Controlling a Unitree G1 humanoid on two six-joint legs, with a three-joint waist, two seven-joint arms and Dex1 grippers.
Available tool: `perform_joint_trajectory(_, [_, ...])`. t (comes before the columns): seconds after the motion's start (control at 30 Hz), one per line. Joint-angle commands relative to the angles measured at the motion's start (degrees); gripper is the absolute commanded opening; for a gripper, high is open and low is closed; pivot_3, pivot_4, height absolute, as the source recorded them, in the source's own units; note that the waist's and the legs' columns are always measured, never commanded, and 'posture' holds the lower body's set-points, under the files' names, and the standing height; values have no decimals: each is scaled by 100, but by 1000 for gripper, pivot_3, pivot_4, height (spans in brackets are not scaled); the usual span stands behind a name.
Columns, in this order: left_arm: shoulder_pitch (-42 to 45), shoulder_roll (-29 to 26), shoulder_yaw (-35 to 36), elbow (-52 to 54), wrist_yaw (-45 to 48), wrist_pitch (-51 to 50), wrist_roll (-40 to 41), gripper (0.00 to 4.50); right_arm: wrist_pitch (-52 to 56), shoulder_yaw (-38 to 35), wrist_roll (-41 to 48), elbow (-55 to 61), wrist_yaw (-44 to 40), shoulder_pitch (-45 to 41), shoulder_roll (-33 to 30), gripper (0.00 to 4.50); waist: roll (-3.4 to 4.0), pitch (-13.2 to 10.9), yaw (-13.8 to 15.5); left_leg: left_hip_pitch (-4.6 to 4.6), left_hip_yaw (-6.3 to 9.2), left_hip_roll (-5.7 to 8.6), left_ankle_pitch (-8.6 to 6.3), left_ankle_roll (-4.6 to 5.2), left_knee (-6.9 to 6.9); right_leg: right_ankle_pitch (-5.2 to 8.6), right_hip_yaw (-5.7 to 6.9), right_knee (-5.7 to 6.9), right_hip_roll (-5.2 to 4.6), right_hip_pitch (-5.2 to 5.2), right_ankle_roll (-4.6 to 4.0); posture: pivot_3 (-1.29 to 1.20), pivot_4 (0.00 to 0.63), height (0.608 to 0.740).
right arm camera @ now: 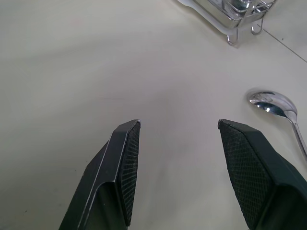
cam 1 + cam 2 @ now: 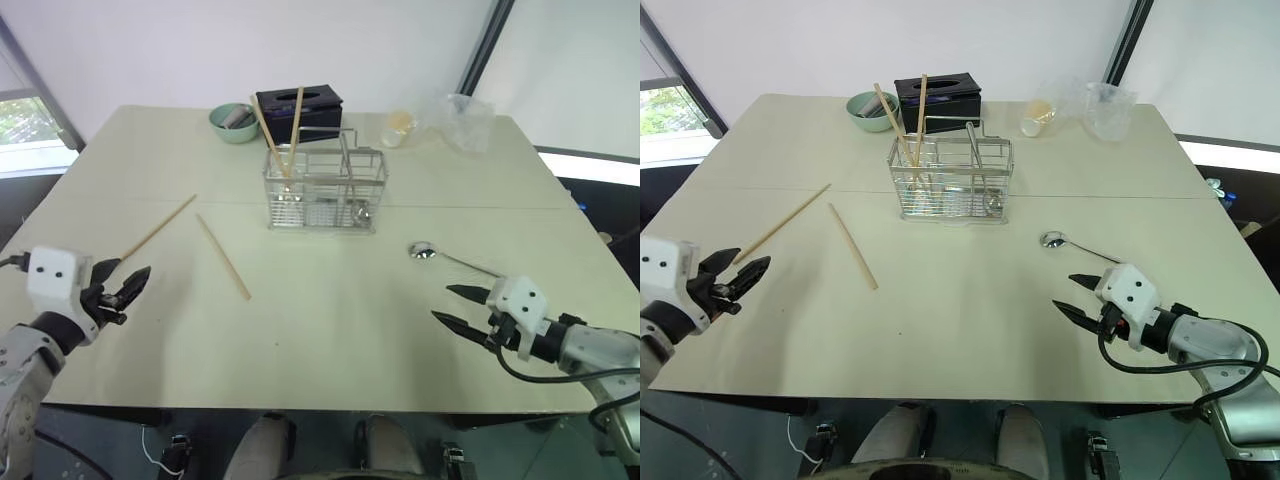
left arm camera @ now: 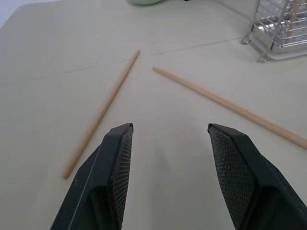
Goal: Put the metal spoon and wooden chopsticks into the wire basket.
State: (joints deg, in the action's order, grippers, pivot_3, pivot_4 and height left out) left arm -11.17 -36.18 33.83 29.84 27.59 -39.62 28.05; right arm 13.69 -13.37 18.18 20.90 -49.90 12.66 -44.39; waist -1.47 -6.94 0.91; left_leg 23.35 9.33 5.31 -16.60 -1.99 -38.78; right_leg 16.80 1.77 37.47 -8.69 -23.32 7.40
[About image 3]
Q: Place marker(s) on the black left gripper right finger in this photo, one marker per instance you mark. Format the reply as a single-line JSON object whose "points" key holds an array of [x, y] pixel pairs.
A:
{"points": [[249, 182]]}

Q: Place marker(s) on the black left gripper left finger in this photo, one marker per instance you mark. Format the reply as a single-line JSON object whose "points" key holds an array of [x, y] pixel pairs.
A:
{"points": [[100, 182]]}

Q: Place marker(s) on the wooden chopstick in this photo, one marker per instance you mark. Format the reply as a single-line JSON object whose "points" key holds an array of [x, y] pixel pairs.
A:
{"points": [[103, 112], [227, 105], [293, 21]]}

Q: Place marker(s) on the white drip tray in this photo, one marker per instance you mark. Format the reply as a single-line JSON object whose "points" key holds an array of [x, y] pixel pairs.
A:
{"points": [[280, 49]]}

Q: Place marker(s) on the pale green bowl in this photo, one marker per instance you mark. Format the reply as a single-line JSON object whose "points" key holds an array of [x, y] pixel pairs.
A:
{"points": [[144, 2]]}

